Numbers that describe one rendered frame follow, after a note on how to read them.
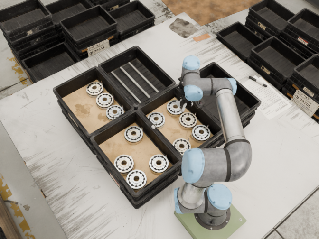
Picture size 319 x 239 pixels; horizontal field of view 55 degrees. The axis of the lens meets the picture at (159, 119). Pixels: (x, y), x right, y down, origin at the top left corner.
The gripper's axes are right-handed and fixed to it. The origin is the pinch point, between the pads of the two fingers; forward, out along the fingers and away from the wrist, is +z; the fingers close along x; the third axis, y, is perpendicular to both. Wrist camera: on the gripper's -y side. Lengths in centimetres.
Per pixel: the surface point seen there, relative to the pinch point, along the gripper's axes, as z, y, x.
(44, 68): 73, 140, 34
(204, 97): 18.0, 7.1, -22.9
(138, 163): 15.8, -3.4, 34.9
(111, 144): 15.8, 14.8, 40.0
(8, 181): 97, 77, 105
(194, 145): 16.7, -13.4, 4.3
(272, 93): 32, -12, -70
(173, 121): 16.9, 5.5, 3.5
